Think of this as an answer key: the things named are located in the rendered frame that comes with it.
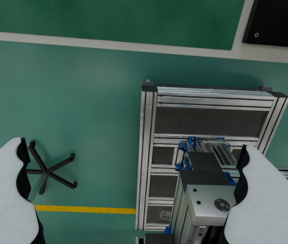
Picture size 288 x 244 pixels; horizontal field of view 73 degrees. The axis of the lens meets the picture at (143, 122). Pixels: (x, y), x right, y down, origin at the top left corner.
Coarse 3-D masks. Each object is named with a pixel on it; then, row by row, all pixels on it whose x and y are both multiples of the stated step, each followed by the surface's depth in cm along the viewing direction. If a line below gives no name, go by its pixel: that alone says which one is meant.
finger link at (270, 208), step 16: (240, 160) 11; (256, 160) 10; (240, 176) 9; (256, 176) 9; (272, 176) 9; (240, 192) 9; (256, 192) 8; (272, 192) 8; (240, 208) 7; (256, 208) 7; (272, 208) 7; (224, 224) 7; (240, 224) 7; (256, 224) 7; (272, 224) 7; (224, 240) 6; (240, 240) 6; (256, 240) 6; (272, 240) 6
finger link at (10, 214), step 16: (16, 144) 10; (0, 160) 9; (16, 160) 9; (0, 176) 8; (16, 176) 8; (0, 192) 7; (16, 192) 7; (0, 208) 7; (16, 208) 7; (32, 208) 7; (0, 224) 6; (16, 224) 6; (32, 224) 6; (0, 240) 6; (16, 240) 6; (32, 240) 6
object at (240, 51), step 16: (0, 32) 46; (240, 32) 47; (112, 48) 48; (128, 48) 48; (144, 48) 48; (160, 48) 48; (176, 48) 48; (192, 48) 48; (208, 48) 48; (240, 48) 48; (256, 48) 49; (272, 48) 49
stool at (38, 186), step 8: (32, 144) 147; (32, 152) 147; (40, 160) 151; (64, 160) 152; (72, 160) 152; (48, 168) 157; (56, 168) 154; (48, 176) 158; (56, 176) 160; (40, 184) 145; (64, 184) 163; (72, 184) 165; (32, 192) 137; (40, 192) 167; (32, 200) 134
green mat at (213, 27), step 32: (0, 0) 43; (32, 0) 43; (64, 0) 43; (96, 0) 43; (128, 0) 43; (160, 0) 43; (192, 0) 43; (224, 0) 43; (32, 32) 46; (64, 32) 46; (96, 32) 46; (128, 32) 46; (160, 32) 46; (192, 32) 46; (224, 32) 47
